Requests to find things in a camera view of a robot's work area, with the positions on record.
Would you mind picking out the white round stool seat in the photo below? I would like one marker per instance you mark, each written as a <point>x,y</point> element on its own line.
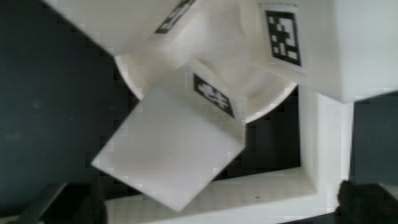
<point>208,40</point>

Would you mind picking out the white fence rail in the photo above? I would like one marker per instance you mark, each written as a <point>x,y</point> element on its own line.
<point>261,199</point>
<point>325,141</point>

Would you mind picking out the white front fence rail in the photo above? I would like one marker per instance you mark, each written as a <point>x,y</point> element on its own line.
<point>261,199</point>

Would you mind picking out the white stool leg block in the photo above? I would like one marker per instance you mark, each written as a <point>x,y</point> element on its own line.
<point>125,22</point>
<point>324,42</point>

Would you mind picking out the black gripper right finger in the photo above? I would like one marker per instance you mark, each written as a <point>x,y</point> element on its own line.
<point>368,203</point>

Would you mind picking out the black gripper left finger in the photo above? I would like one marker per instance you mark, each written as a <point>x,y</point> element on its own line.
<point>70,204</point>

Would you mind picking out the white stool leg with peg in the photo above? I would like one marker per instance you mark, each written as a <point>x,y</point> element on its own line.
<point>180,138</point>

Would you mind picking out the white right fence rail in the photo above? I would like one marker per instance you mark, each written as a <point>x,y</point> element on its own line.
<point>325,141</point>

